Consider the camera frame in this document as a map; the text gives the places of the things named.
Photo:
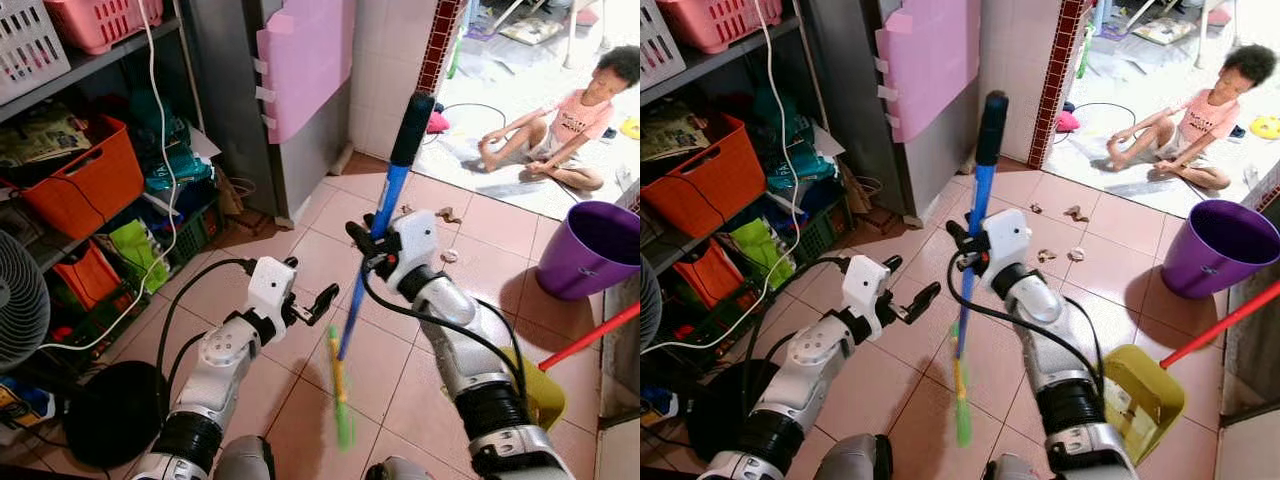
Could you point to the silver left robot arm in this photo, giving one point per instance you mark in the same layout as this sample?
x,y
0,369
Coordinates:
x,y
225,355
815,360

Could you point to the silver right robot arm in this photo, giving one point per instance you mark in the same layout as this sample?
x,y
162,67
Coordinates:
x,y
1040,305
450,305

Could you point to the green plastic crate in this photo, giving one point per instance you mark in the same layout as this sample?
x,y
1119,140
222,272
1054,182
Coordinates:
x,y
735,320
825,232
200,232
110,320

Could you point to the brown paper bag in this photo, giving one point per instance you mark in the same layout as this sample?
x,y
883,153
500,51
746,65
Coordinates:
x,y
857,192
232,195

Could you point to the teal plastic bag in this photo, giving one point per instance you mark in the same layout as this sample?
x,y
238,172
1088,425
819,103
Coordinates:
x,y
180,165
805,165

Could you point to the lime green bag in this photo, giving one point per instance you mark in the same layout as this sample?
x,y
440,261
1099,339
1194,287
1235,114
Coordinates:
x,y
138,245
760,245

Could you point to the grey robot left leg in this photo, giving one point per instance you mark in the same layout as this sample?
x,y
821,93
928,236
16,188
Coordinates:
x,y
850,460
245,462

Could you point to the grey robot leg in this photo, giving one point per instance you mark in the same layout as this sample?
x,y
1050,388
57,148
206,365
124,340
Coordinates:
x,y
400,470
1015,468
245,462
850,460

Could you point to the grey metal cabinet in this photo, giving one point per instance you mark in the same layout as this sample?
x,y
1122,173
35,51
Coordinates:
x,y
855,100
230,100

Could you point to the pink foam board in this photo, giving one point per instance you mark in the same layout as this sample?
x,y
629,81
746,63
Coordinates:
x,y
310,60
935,60

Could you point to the orange cloth bag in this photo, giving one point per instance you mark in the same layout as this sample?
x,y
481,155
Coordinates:
x,y
88,275
710,275

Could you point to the grey robot right leg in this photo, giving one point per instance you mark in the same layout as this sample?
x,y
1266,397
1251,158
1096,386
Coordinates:
x,y
400,470
1015,468

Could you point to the orange plastic crate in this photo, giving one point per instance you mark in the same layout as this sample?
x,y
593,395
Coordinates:
x,y
90,190
712,190

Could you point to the green plastic toy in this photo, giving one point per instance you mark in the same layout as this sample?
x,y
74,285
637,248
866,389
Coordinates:
x,y
454,58
1083,58

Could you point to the black round base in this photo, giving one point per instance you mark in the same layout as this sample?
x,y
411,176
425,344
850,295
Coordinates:
x,y
115,415

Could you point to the purple plastic bucket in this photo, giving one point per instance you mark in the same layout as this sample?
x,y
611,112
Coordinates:
x,y
590,255
1215,255

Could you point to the white electric fan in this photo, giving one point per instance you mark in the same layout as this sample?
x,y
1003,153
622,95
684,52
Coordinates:
x,y
20,300
648,300

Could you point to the child in pink shirt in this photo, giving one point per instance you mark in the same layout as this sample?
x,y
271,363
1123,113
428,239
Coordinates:
x,y
1205,115
580,115

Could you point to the blue white package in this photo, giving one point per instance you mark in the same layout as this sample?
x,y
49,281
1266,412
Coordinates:
x,y
25,400
658,402

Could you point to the printed paper bag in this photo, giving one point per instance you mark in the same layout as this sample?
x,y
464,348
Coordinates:
x,y
40,140
672,135

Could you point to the grey metal shelf rack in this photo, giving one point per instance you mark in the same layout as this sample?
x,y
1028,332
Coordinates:
x,y
110,60
730,60

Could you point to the patterned small pillow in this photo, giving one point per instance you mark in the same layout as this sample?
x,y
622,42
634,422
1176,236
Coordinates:
x,y
530,30
1162,30

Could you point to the yellow round toy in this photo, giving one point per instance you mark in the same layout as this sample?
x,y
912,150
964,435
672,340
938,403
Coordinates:
x,y
631,128
1265,128

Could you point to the cream folding stand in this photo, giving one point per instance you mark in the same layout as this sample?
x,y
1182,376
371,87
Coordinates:
x,y
572,35
1205,35

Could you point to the pink plastic basket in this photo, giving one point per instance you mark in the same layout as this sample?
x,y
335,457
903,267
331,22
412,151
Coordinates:
x,y
720,22
100,22

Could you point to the white plastic basket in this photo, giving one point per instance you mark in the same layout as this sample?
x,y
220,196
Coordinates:
x,y
660,50
30,55

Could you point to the red slipper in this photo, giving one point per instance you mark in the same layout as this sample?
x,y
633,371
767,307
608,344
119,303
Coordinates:
x,y
1217,15
586,15

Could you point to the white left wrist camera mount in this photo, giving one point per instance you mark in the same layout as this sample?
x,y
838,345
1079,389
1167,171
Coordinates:
x,y
865,290
270,290

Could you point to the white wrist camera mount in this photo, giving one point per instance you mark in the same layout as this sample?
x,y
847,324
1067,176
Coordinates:
x,y
865,290
1005,245
412,245
270,290

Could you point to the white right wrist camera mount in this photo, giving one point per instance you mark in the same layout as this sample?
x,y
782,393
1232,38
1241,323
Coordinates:
x,y
1005,245
412,245

